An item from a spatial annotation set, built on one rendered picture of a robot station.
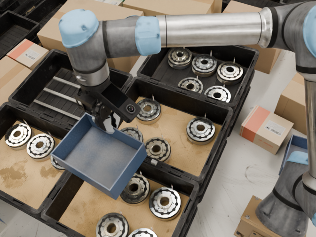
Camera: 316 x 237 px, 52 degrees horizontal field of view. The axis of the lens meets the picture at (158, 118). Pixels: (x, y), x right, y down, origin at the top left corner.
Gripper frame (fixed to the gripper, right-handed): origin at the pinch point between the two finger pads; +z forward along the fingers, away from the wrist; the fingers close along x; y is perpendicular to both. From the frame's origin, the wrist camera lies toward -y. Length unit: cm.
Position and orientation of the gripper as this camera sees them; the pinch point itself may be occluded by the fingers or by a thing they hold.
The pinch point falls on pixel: (114, 130)
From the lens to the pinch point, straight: 88.5
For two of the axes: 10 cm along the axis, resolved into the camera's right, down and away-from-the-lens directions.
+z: 0.5, 6.0, 8.0
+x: -5.6, 6.8, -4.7
